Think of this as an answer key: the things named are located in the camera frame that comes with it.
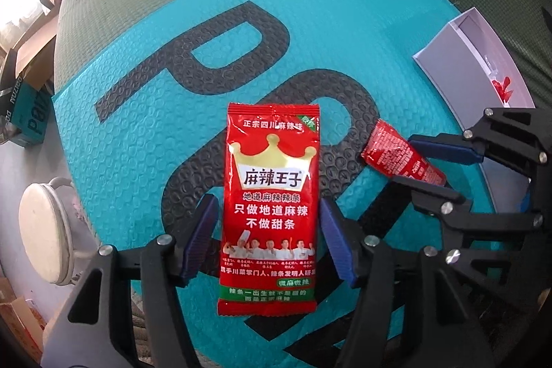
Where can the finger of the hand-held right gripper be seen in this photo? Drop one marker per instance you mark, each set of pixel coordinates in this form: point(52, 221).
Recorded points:
point(431, 195)
point(448, 150)

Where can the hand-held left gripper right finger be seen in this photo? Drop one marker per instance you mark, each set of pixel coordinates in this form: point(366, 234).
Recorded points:
point(338, 243)

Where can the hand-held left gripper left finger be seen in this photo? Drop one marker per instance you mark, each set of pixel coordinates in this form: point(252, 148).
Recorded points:
point(198, 238)

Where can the red snack packet green marks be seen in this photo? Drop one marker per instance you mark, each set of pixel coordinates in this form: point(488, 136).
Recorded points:
point(392, 152)

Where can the red candy wrappers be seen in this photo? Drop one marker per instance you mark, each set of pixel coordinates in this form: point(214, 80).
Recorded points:
point(501, 93)

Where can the red crown-print snack packet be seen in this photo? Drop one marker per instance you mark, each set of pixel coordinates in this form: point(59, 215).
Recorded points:
point(269, 200)

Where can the red jelly cup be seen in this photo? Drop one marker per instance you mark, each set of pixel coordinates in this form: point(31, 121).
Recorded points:
point(506, 83)

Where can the white box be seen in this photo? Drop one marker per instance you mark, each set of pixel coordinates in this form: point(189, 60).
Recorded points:
point(474, 44)

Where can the white round stool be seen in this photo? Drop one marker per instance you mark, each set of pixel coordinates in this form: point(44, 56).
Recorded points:
point(43, 234)

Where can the red-printed cardboard box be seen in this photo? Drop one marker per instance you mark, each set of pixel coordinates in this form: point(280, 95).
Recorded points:
point(19, 329)

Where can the large teal cardboard box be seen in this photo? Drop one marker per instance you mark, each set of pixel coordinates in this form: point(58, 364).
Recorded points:
point(28, 118)

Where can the open brown cardboard box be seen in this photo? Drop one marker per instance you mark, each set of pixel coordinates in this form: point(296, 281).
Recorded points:
point(34, 62)

